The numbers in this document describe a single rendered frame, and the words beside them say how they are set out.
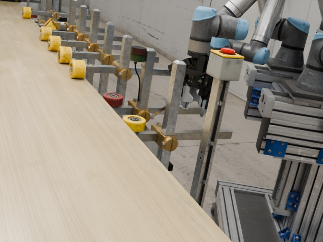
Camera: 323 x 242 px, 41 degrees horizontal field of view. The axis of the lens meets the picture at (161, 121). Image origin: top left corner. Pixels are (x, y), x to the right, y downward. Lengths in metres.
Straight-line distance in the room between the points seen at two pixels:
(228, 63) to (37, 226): 0.64
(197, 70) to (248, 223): 1.13
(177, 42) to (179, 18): 0.35
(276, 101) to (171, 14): 5.39
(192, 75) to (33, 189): 0.72
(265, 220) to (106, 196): 1.56
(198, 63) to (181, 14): 5.31
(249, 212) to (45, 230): 1.74
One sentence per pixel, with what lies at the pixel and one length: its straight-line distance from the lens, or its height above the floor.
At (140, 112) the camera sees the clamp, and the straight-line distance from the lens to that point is 1.71.
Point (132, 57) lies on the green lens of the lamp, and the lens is 1.64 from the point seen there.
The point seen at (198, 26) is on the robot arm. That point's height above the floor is 1.25.
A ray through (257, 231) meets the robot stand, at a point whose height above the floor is 0.21.
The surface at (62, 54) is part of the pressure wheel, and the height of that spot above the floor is 0.95.
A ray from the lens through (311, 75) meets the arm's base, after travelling 1.82.
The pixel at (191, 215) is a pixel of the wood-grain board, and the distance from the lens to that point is 1.01.
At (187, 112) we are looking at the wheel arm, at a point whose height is 0.84.
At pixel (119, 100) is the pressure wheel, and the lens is 1.70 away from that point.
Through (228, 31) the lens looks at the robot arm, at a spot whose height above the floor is 1.24.
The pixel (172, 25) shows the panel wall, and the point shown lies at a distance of 7.04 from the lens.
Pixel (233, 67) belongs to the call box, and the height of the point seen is 1.19.
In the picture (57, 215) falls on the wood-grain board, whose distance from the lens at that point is 0.95.
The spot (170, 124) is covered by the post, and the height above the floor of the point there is 0.91.
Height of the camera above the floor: 1.42
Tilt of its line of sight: 20 degrees down
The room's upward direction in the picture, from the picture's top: 9 degrees clockwise
